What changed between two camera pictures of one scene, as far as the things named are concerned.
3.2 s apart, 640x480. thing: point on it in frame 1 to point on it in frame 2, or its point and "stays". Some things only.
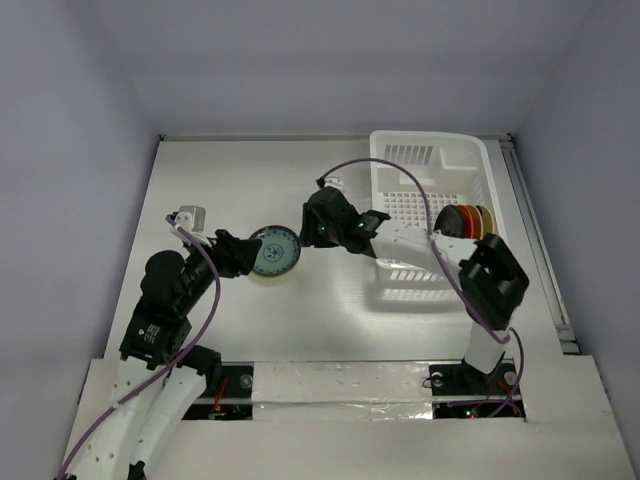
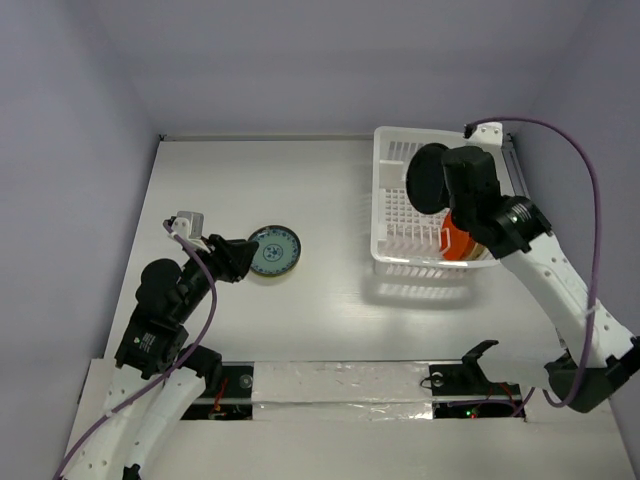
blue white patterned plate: (279, 253) stays
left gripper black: (236, 255) stays
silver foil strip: (343, 391) stays
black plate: (450, 222) to (424, 178)
